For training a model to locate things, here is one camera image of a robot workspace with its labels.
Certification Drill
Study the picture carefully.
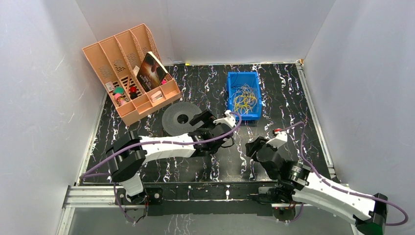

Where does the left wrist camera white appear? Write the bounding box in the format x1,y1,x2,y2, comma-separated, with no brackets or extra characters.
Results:
213,110,236,128

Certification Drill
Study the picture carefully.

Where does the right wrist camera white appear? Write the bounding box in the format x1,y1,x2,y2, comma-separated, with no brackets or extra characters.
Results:
266,128,288,149

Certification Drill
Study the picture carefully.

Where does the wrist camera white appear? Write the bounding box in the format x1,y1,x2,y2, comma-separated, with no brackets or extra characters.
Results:
213,110,236,128
266,128,288,149

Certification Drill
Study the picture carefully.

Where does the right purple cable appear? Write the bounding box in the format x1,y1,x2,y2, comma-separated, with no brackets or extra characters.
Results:
280,121,409,227

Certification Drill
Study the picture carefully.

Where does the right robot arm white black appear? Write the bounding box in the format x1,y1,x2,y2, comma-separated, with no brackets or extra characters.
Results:
245,137,388,235

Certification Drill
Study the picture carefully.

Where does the blue plastic bin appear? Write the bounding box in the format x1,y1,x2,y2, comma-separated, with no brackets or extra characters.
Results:
226,71,262,121

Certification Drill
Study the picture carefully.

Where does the orange file organizer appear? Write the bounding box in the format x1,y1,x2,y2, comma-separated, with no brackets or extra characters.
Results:
83,23,182,126

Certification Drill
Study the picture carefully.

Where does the grey perforated cable spool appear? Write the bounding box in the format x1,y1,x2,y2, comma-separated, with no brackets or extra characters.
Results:
162,101,203,136

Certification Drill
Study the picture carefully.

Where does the red black small item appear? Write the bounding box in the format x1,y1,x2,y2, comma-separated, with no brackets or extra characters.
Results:
129,86,138,100

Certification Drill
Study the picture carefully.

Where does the brown book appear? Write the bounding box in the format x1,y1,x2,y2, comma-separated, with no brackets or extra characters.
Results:
136,51,168,92

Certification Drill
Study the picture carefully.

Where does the bundle of coloured wires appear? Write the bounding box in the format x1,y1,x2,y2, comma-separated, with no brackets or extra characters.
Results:
231,83,260,115

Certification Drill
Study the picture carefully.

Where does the green tape roll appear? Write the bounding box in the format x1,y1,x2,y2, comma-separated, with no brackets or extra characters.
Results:
114,86,124,94

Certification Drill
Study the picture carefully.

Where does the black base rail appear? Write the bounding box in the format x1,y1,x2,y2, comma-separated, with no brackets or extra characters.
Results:
144,182,285,216

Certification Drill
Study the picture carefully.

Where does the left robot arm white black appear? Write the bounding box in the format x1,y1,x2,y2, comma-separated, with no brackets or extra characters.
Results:
106,110,237,204

